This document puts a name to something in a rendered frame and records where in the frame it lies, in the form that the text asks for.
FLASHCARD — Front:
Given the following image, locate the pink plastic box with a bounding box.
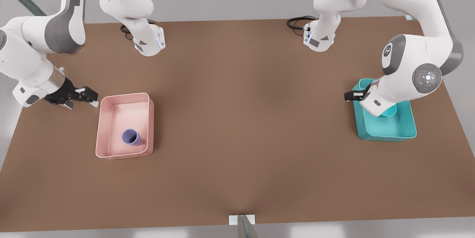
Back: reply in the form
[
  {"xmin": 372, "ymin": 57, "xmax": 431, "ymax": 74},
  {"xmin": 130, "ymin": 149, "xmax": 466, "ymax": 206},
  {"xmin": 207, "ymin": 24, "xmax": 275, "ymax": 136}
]
[{"xmin": 95, "ymin": 93, "xmax": 155, "ymax": 160}]

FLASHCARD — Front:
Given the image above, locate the purple cup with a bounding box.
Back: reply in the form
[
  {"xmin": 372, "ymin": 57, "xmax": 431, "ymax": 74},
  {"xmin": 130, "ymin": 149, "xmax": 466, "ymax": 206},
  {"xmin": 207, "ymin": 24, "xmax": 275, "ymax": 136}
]
[{"xmin": 121, "ymin": 129, "xmax": 143, "ymax": 146}]

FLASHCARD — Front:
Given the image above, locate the teal bowl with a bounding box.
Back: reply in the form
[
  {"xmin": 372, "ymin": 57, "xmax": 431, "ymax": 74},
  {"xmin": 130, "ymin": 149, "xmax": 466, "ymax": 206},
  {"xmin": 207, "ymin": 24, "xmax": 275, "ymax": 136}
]
[{"xmin": 376, "ymin": 104, "xmax": 397, "ymax": 118}]

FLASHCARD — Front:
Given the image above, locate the teal plastic box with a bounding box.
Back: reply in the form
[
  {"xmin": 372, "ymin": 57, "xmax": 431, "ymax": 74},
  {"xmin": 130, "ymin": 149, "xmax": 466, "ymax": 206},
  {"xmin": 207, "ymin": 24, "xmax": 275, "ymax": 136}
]
[{"xmin": 351, "ymin": 78, "xmax": 417, "ymax": 142}]

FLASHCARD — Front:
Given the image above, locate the black cable loop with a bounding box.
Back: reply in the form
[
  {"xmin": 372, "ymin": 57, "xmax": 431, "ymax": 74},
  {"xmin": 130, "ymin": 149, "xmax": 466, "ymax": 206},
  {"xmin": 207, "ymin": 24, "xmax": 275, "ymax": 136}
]
[
  {"xmin": 286, "ymin": 16, "xmax": 318, "ymax": 37},
  {"xmin": 120, "ymin": 19, "xmax": 157, "ymax": 41}
]

